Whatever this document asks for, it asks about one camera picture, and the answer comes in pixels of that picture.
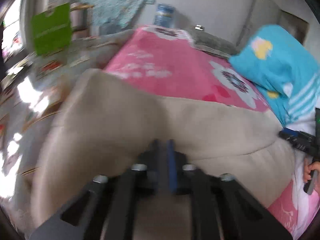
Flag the beige zip-up hooded jacket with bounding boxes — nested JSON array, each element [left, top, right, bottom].
[[31, 69, 293, 239]]

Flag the person's right hand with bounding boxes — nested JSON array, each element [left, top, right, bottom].
[[303, 158, 320, 183]]

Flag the pink white striped quilt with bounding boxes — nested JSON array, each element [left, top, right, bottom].
[[279, 108, 319, 239]]

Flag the blue cartoon pillow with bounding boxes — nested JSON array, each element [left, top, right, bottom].
[[228, 25, 319, 126]]

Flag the grey patterned bed sheet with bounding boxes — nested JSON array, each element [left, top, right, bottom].
[[0, 28, 136, 201]]

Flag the dark patterned plastic-wrapped bundle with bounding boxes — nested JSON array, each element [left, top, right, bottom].
[[187, 29, 239, 59]]

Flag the pink floral fleece blanket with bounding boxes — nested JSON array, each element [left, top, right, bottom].
[[103, 24, 320, 239]]

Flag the wooden side stand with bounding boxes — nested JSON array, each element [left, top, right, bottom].
[[70, 2, 94, 40]]

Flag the large clear water bottle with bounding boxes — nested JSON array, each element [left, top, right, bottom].
[[153, 3, 175, 28]]

